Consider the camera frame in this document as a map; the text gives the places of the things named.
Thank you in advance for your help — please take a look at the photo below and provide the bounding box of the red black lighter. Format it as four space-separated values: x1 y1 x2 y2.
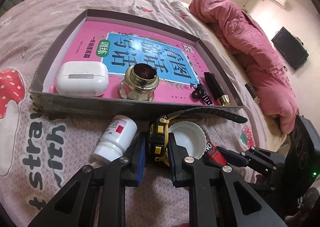
204 139 227 166

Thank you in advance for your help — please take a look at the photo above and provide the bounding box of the yellow black wrist watch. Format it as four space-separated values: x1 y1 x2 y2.
147 106 248 163

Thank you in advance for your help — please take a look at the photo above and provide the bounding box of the white plastic bottle cap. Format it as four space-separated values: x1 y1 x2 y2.
169 121 206 159

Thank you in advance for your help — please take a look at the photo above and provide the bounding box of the black gold lipstick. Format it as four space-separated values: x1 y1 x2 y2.
204 72 231 106

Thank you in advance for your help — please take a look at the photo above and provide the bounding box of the white pill bottle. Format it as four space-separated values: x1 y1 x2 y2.
93 115 137 163

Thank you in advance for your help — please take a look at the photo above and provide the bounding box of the black hair claw clip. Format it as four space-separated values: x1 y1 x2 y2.
191 83 213 105

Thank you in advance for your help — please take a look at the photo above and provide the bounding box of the pink strawberry bed sheet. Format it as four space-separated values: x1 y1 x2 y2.
1 0 283 226

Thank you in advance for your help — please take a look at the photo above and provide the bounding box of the pink blue workbook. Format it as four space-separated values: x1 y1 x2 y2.
56 20 209 105

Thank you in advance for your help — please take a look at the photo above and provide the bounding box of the gold glass jar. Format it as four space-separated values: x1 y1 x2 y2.
118 63 159 102

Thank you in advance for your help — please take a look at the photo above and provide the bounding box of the white earbuds case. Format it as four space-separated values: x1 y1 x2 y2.
54 61 109 97

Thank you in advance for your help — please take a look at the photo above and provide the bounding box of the red crumpled duvet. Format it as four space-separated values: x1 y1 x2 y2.
189 0 299 134

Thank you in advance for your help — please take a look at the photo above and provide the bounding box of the shallow grey cardboard box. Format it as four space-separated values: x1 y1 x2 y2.
30 9 245 123

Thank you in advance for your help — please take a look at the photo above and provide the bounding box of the black wall television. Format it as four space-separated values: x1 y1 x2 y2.
271 27 309 70

